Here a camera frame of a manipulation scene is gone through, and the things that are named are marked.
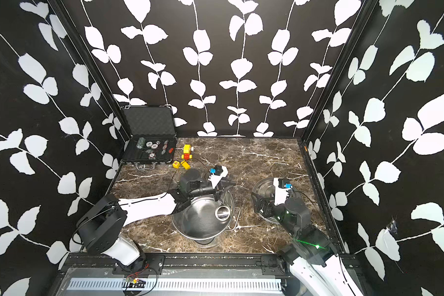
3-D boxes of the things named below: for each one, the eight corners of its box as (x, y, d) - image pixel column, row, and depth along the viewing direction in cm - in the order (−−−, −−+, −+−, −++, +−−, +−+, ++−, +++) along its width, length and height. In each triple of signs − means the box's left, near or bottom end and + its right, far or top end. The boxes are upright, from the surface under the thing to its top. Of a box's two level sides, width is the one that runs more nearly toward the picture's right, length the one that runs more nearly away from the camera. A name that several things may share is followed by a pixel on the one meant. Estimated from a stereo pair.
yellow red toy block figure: (182, 160, 110) (180, 155, 107) (184, 149, 116) (183, 144, 112) (191, 160, 110) (190, 155, 107) (193, 149, 116) (192, 144, 112)
